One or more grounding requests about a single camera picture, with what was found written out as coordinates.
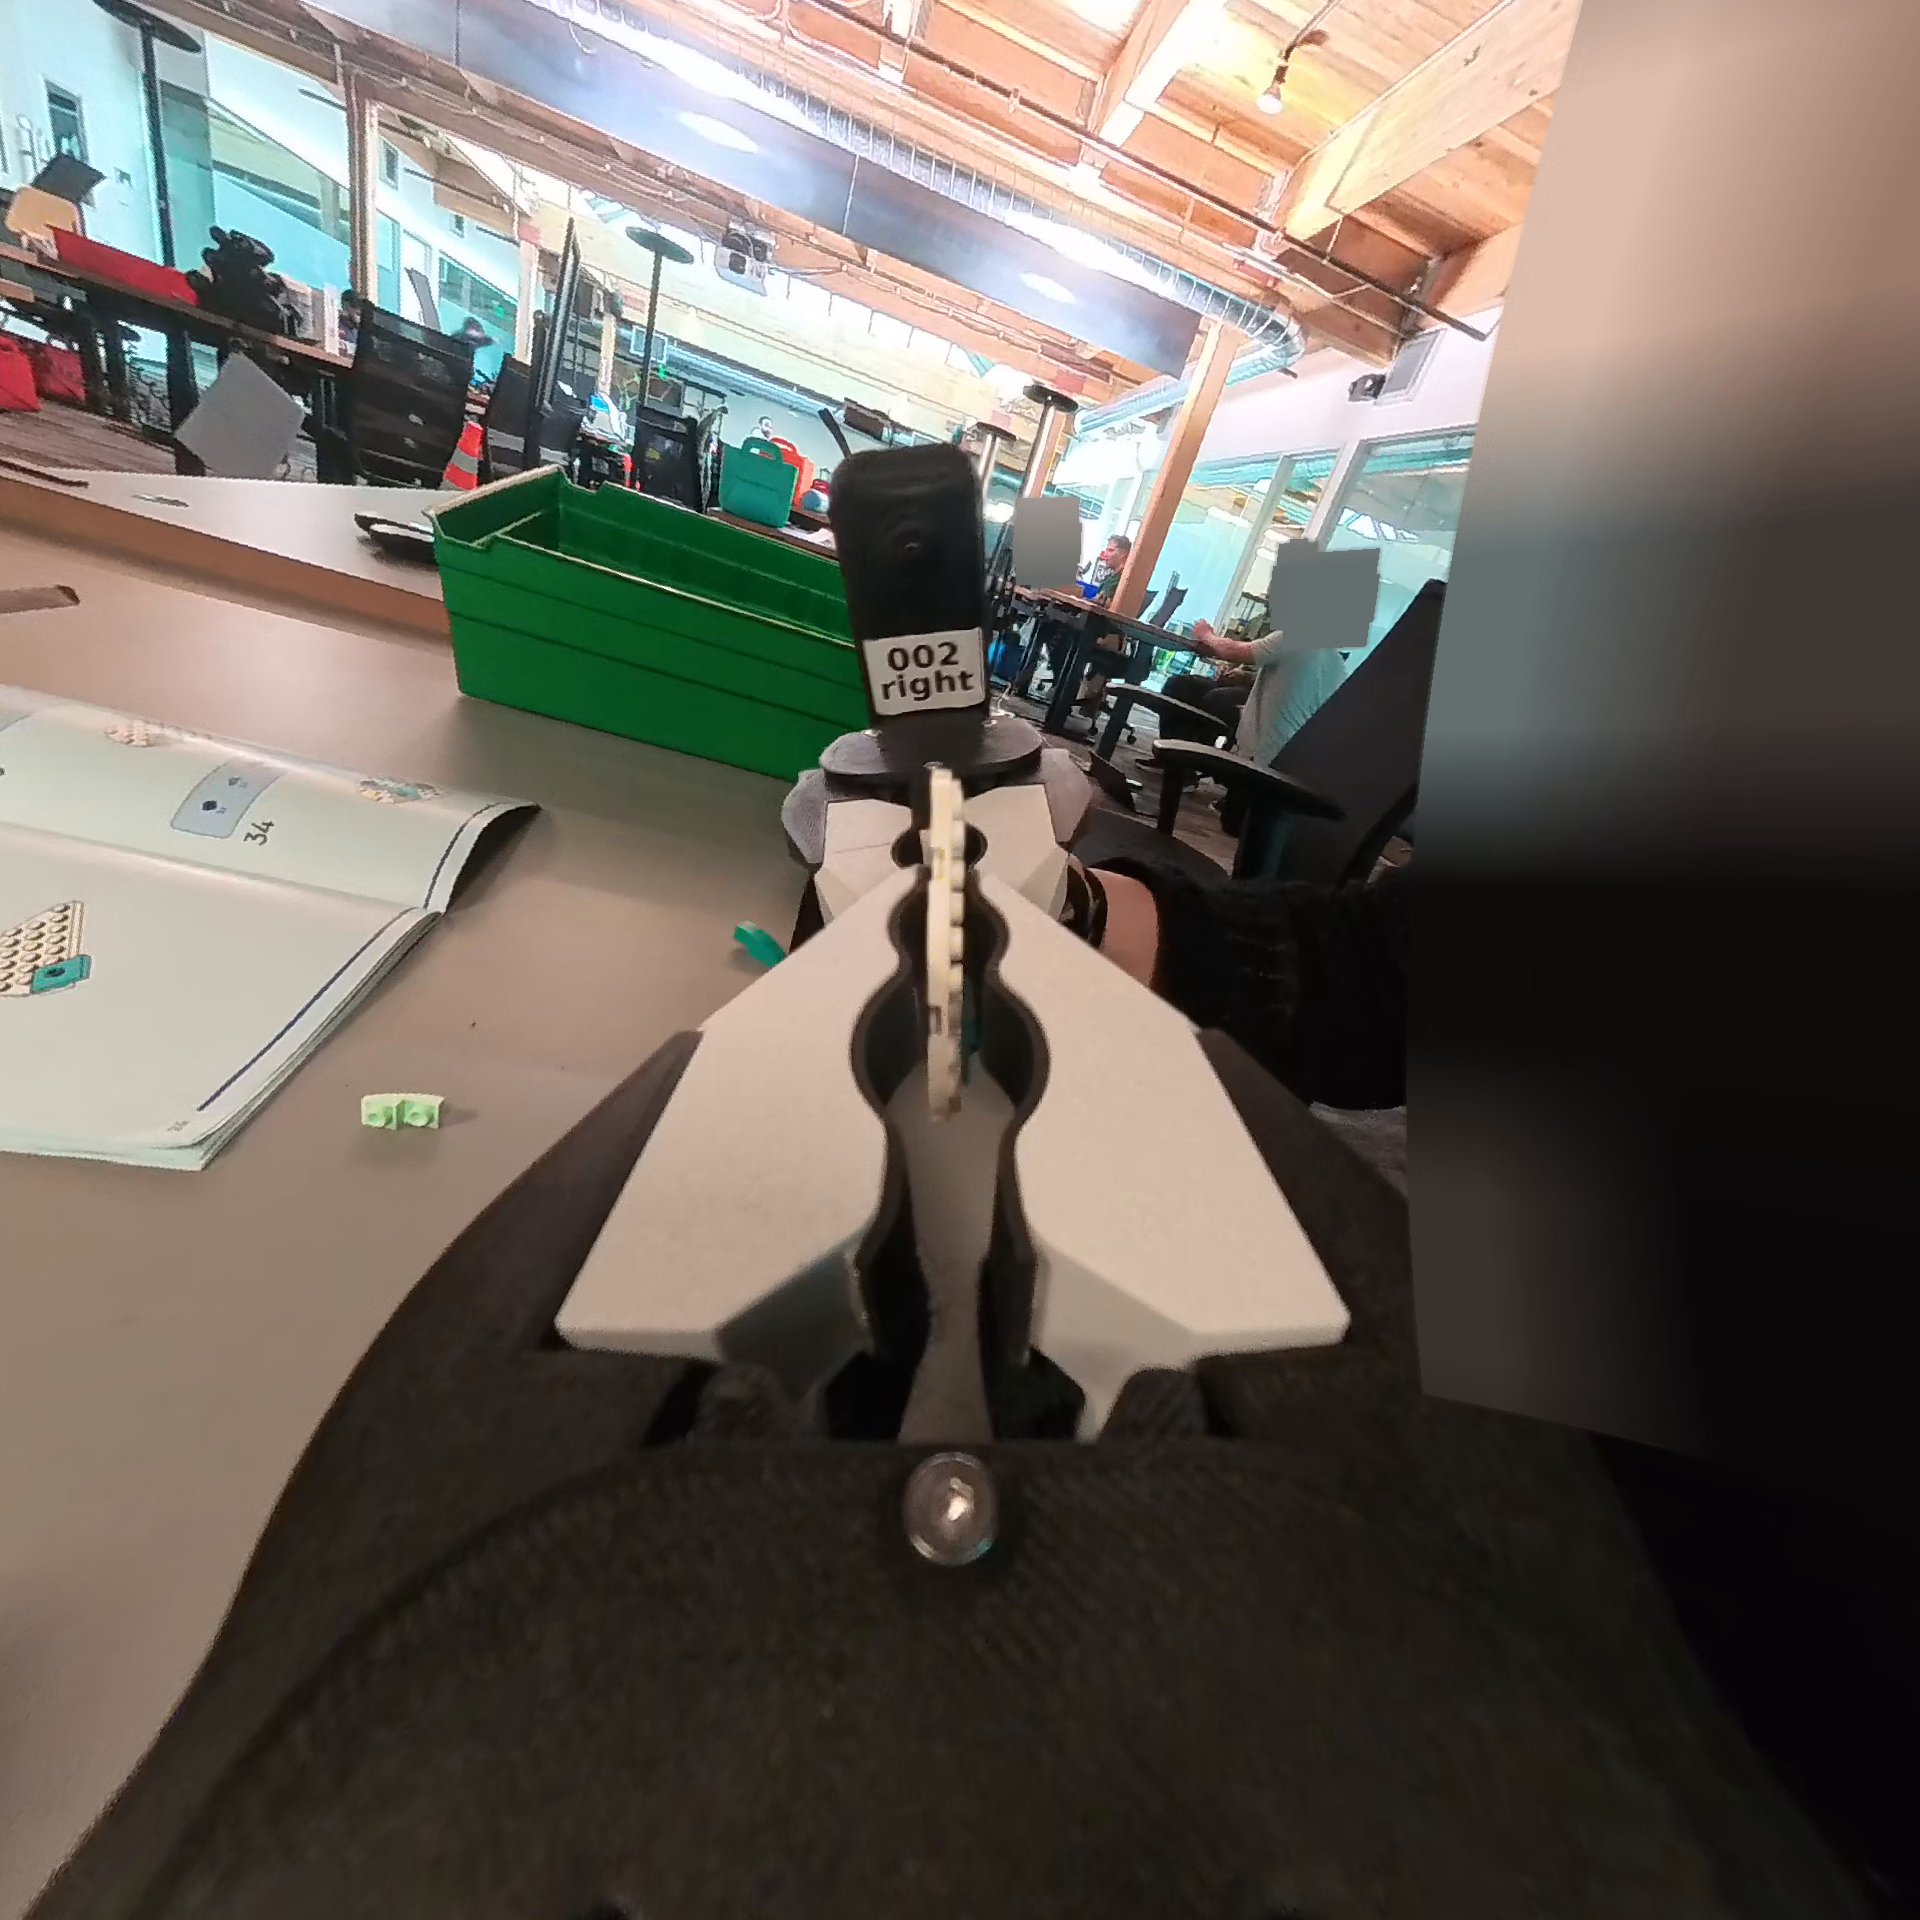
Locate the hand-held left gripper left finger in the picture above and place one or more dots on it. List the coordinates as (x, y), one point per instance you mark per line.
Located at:
(734, 1171)

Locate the teal lego slope piece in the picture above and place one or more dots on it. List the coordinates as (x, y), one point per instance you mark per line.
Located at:
(757, 944)

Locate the black robot figure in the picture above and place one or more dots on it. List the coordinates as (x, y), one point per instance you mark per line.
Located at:
(249, 285)

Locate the black office chair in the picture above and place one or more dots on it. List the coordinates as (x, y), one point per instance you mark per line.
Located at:
(406, 398)

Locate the small black device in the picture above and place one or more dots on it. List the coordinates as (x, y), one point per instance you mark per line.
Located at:
(394, 536)

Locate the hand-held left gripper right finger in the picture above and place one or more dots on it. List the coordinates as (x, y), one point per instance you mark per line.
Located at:
(1186, 1184)

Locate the light blue instruction booklet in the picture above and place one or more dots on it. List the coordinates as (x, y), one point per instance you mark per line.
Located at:
(195, 931)

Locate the white half-round lego plate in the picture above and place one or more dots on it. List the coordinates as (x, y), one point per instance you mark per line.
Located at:
(950, 931)

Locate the orange traffic cone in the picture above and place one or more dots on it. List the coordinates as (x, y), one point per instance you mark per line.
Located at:
(469, 457)

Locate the hanging ceiling lamp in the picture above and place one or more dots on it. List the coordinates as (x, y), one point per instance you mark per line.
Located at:
(1273, 92)

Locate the wooden-edged neighbouring table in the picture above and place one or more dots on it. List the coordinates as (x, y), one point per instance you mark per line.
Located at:
(226, 524)

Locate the pale green curved lego brick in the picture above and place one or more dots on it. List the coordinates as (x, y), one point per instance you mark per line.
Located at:
(403, 1112)

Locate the green tote bag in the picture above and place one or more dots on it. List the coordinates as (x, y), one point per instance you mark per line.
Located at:
(769, 488)

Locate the black floor lamp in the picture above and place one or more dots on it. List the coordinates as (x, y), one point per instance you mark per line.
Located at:
(658, 317)

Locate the green plastic bin stack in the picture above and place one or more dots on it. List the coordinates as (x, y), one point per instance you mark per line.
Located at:
(646, 662)

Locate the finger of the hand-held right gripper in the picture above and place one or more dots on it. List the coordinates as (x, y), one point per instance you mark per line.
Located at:
(1027, 856)
(862, 856)

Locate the person's right forearm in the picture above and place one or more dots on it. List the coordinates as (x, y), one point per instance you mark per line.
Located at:
(1290, 974)

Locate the dark high-back office chair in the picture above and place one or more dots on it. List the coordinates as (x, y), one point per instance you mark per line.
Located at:
(1350, 750)

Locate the red fabric bags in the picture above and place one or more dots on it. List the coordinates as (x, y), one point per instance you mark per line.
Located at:
(38, 373)

